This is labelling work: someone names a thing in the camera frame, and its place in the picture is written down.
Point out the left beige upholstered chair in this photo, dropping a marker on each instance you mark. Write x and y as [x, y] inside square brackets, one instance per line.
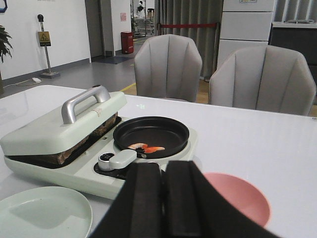
[168, 66]

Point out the red barrier belt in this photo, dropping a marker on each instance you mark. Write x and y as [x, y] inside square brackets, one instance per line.
[208, 25]

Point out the yellow warning sign stand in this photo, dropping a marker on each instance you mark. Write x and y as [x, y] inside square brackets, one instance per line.
[44, 40]

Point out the bread slice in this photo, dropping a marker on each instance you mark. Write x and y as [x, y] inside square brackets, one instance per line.
[71, 154]
[105, 126]

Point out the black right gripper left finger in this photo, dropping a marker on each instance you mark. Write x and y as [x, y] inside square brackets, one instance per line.
[136, 211]

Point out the red trash bin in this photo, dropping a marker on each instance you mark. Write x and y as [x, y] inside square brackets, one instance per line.
[127, 46]

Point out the right beige upholstered chair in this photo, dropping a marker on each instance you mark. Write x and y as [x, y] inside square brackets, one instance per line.
[265, 78]

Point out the mint green round plate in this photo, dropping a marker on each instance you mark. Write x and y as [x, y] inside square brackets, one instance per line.
[46, 212]

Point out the beige upholstered chair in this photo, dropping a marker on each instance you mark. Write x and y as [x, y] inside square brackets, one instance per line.
[265, 78]
[168, 66]

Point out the breakfast maker hinged lid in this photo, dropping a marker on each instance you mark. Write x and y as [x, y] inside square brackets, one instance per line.
[65, 126]

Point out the orange shrimp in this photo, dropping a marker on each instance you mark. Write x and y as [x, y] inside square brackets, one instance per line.
[145, 147]

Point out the black round frying pan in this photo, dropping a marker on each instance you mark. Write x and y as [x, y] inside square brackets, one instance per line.
[179, 142]

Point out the green potted plant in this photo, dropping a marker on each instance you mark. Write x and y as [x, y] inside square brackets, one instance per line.
[5, 45]

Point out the pink plastic bowl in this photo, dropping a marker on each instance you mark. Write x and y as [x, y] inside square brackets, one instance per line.
[244, 196]

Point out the mint green breakfast maker base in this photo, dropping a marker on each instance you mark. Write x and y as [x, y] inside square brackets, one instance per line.
[82, 174]

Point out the left silver control knob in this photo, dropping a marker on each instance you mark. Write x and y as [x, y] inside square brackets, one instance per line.
[103, 161]

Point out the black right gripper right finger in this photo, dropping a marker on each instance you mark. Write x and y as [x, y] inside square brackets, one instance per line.
[195, 209]

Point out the white floor power strip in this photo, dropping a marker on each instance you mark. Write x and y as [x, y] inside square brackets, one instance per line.
[36, 80]

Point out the white refrigerator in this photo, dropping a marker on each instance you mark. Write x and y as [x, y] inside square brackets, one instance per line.
[244, 23]

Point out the dark kitchen counter cabinet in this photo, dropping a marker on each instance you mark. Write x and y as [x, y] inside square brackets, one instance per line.
[300, 37]

